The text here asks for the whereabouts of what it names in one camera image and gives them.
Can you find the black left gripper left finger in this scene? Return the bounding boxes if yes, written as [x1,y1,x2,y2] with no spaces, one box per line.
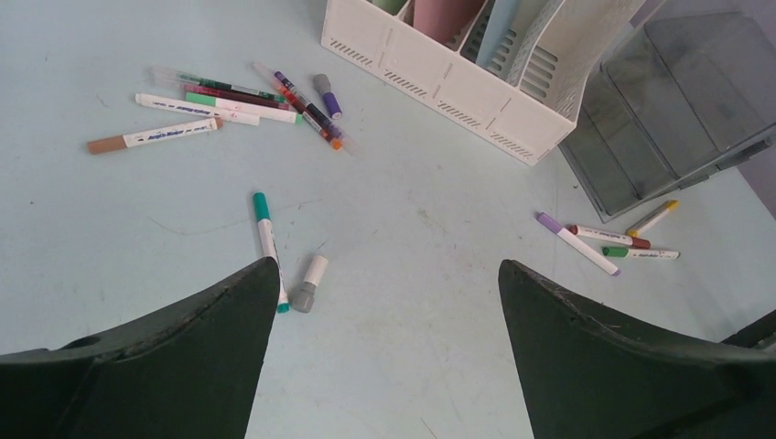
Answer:
[1,258,280,438]

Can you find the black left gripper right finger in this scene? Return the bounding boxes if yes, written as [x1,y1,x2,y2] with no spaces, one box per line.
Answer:
[498,260,775,438]

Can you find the blue clipboard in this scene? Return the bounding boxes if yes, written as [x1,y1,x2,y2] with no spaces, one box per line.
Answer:
[475,0,522,68]

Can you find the pink clipboard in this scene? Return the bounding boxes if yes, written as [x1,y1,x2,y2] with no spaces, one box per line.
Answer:
[414,0,484,43]

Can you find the green clipboard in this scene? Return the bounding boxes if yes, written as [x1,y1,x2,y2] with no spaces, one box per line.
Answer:
[371,0,407,16]

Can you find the short white grey marker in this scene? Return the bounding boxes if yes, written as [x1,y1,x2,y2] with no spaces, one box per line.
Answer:
[290,254,329,314]

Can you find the dark red cap marker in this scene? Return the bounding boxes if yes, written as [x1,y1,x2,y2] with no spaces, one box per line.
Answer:
[567,225,652,250]

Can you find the purple cap marker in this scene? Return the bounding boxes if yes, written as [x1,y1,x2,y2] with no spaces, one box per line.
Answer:
[537,212,620,276]

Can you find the teal cap marker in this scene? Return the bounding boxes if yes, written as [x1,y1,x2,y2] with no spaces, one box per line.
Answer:
[252,192,290,314]

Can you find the brown cap marker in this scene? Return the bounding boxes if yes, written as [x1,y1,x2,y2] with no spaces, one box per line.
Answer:
[87,118,223,155]

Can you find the orange gel pen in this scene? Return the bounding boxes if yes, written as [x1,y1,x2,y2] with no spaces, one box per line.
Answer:
[253,61,345,150]

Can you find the light green cap marker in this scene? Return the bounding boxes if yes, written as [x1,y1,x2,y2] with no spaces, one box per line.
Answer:
[185,91,303,123]

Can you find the dark red gel pen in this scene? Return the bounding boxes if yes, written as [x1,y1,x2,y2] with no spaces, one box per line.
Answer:
[180,84,293,111]

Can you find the purple gel pen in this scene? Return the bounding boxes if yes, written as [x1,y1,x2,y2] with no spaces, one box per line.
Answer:
[274,70,345,139]

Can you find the white file organizer rack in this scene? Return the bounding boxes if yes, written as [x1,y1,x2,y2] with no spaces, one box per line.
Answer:
[321,1,641,165]

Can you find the clear grey drawer box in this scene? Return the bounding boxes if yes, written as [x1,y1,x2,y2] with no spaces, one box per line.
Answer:
[561,10,775,221]

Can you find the short purple grey marker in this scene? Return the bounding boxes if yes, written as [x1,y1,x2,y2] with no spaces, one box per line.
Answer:
[312,73,342,120]

